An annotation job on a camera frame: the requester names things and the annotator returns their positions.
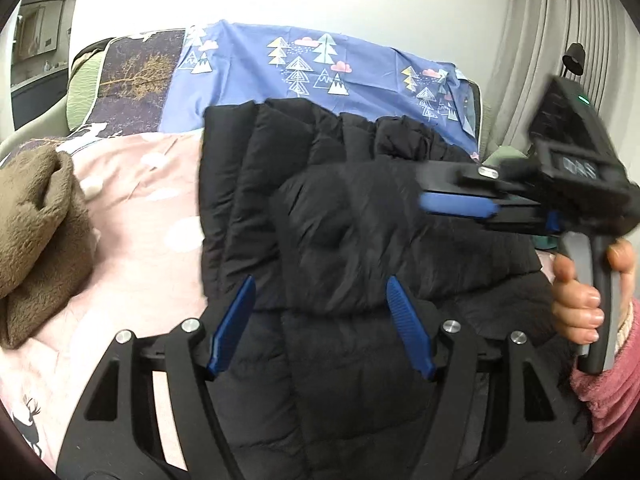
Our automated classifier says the dark tree-print pillow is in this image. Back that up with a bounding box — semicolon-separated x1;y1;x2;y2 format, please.
0;27;188;168

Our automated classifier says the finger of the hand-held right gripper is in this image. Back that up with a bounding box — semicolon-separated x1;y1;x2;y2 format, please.
414;160;551;235

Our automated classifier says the brown fleece blanket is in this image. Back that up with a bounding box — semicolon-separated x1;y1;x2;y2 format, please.
0;146;98;350

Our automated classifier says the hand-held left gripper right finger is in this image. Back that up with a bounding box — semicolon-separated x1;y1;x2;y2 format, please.
386;276;587;480

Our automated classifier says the green pillow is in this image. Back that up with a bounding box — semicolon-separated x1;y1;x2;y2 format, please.
64;37;113;131

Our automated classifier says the person's right forearm pink sleeve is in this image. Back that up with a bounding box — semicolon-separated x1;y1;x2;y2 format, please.
570;300;640;467

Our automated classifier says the wooden framed mirror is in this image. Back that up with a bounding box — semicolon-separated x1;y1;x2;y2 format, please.
21;1;62;60

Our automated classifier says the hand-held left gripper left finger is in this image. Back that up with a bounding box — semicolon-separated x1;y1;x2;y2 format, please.
56;276;257;480

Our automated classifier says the dark cabinet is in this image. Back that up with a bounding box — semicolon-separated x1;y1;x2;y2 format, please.
10;66;70;117

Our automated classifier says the pink dotted bed sheet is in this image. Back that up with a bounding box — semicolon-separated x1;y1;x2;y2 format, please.
0;130;217;472

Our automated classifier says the grey pleated curtain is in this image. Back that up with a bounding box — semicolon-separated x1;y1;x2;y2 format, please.
480;0;640;161

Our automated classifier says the black floor lamp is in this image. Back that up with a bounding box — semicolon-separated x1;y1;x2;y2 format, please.
564;42;587;77

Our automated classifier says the blue tree-print sheet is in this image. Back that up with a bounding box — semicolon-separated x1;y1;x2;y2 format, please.
160;20;483;157

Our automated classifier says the person's right hand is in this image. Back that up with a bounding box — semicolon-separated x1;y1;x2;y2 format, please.
551;237;640;346

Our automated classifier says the black puffer jacket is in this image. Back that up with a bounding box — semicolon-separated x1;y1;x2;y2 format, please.
197;97;596;480

